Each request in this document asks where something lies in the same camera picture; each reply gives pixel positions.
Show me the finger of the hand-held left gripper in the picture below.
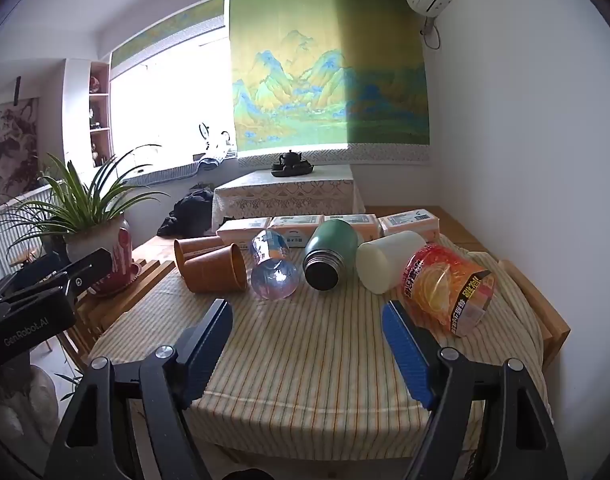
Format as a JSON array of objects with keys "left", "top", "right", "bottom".
[{"left": 60, "top": 247, "right": 113, "bottom": 307}]

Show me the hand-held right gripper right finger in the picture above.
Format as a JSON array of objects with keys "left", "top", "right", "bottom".
[{"left": 381, "top": 300, "right": 570, "bottom": 480}]

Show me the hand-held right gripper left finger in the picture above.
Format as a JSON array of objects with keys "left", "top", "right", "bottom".
[{"left": 44, "top": 299, "right": 234, "bottom": 480}]

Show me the large brown paper cup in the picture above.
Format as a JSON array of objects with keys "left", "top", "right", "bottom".
[{"left": 181, "top": 243, "right": 248, "bottom": 293}]

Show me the white cup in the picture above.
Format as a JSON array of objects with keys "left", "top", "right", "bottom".
[{"left": 356, "top": 230, "right": 427, "bottom": 295}]

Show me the small brown paper cup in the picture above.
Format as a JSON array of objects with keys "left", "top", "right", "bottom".
[{"left": 173, "top": 236, "right": 226, "bottom": 266}]

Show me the potted green plant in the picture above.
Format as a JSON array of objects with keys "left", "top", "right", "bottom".
[{"left": 0, "top": 145, "right": 171, "bottom": 296}]

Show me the pink plant saucer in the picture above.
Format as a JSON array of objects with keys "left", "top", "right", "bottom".
[{"left": 88, "top": 260, "right": 143, "bottom": 298}]

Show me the wooden slat rack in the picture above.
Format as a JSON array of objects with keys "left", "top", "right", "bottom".
[{"left": 75, "top": 257, "right": 178, "bottom": 356}]

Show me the orange plastic snack tub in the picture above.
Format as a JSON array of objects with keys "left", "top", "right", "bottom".
[{"left": 404, "top": 242, "right": 496, "bottom": 337}]

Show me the white sack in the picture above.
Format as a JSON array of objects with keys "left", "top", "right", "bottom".
[{"left": 0, "top": 365, "right": 61, "bottom": 433}]

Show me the white radiator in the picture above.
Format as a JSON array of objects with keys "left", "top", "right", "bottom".
[{"left": 0, "top": 185, "right": 61, "bottom": 281}]

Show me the clear plastic bottle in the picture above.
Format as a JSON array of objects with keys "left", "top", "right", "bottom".
[{"left": 250, "top": 230, "right": 299, "bottom": 301}]

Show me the striped tablecloth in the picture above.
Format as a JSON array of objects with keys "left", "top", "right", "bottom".
[{"left": 88, "top": 232, "right": 556, "bottom": 433}]

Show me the dark clothes pile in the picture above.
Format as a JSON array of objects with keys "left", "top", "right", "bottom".
[{"left": 156, "top": 190, "right": 217, "bottom": 238}]

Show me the grey striped windowsill cushion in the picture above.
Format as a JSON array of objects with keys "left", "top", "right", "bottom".
[{"left": 105, "top": 160, "right": 202, "bottom": 187}]

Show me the green thermos flask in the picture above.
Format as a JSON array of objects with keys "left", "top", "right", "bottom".
[{"left": 303, "top": 219, "right": 366, "bottom": 291}]

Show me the wooden table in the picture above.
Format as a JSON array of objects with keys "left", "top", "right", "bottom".
[{"left": 130, "top": 205, "right": 570, "bottom": 368}]

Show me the blue white cloth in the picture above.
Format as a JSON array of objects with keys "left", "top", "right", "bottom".
[{"left": 197, "top": 149, "right": 237, "bottom": 171}]

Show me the small table with lace cloth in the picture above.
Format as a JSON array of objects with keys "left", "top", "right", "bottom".
[{"left": 212, "top": 166, "right": 367, "bottom": 234}]

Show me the narrow landscape window blind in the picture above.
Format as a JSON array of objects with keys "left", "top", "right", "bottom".
[{"left": 110, "top": 0, "right": 227, "bottom": 70}]

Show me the large landscape curtain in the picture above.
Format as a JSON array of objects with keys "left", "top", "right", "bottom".
[{"left": 228, "top": 0, "right": 432, "bottom": 168}]

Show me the wall poster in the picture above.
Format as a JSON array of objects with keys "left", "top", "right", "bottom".
[{"left": 0, "top": 97, "right": 40, "bottom": 209}]

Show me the white wall shelf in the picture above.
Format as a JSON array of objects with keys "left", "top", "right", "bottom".
[{"left": 88, "top": 61, "right": 111, "bottom": 169}]

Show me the air conditioner cable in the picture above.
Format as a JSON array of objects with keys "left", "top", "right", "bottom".
[{"left": 420, "top": 14, "right": 442, "bottom": 51}]

